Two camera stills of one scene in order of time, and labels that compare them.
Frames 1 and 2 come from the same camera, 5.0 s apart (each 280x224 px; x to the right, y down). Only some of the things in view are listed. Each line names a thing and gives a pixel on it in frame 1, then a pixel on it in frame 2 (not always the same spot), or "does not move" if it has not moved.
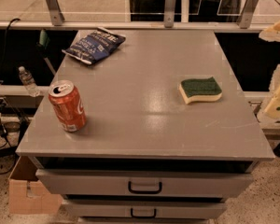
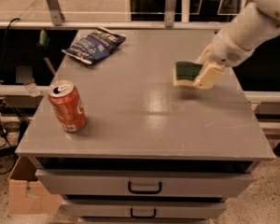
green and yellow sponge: [200, 90] to [188, 70]
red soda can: [68, 105] does not move
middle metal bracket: [170, 6] does not move
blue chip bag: [92, 47] does not move
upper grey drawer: [144, 183] does not move
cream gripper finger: [277, 33] to [226, 49]
